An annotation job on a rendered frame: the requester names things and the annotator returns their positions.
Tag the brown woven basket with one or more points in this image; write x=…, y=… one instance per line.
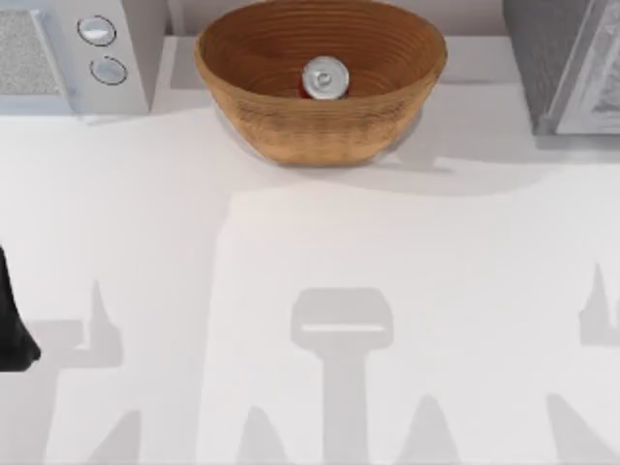
x=319, y=128

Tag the red can with silver lid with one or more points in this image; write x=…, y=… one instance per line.
x=325, y=79

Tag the pale microwave oven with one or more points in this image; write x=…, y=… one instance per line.
x=131, y=53

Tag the round microwave knob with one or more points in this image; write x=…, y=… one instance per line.
x=108, y=70
x=96, y=30

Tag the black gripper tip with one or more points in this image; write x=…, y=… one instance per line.
x=12, y=334

